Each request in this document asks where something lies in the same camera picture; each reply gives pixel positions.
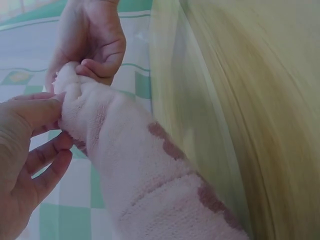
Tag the pink fleece cloth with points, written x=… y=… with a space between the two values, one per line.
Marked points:
x=140 y=175

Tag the person's right hand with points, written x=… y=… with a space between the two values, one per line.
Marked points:
x=92 y=32

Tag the person's left hand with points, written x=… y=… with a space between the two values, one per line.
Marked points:
x=15 y=155

